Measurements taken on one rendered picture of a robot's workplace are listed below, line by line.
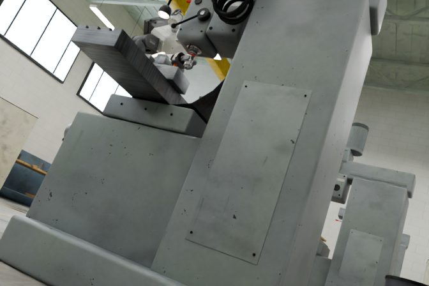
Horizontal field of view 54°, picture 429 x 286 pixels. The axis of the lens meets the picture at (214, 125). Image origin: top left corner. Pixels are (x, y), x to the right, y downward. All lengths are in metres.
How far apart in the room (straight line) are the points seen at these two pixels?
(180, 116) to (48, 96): 9.71
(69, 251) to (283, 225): 0.86
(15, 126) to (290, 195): 7.10
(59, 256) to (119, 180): 0.40
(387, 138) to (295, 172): 10.07
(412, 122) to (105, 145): 10.31
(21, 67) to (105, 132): 8.90
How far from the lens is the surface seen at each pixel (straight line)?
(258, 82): 1.79
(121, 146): 2.03
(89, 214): 2.00
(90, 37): 1.74
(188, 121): 1.90
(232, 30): 2.14
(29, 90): 11.15
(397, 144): 11.56
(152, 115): 2.00
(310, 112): 1.67
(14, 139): 8.32
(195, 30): 2.26
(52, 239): 1.91
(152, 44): 2.71
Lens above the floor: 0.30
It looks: 17 degrees up
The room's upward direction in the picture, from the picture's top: 21 degrees clockwise
